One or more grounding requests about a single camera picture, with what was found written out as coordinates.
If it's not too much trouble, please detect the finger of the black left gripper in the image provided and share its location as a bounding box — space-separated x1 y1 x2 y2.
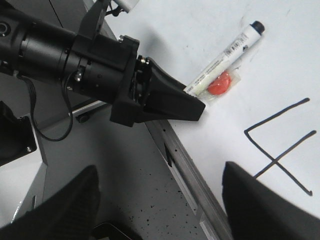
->
0 165 100 240

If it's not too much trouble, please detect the black camera mount box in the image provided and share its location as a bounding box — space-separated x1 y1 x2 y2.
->
0 101 37 166

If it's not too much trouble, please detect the white whiteboard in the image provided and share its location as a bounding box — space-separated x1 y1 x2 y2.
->
106 0 320 217

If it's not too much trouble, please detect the red round magnet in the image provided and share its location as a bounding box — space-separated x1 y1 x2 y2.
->
207 71 232 96

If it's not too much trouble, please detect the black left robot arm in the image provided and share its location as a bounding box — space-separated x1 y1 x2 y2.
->
0 0 193 240

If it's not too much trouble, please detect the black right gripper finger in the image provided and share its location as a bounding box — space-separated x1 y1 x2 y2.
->
222 161 320 240

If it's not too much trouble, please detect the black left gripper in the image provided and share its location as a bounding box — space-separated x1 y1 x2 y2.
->
61 0 206 127

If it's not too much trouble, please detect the aluminium whiteboard frame rail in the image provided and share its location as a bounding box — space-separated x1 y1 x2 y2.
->
145 120 233 240

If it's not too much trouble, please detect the black cable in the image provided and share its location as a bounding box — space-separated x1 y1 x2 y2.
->
18 72 81 142

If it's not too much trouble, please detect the white black whiteboard marker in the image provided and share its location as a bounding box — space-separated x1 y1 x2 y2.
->
184 20 265 97

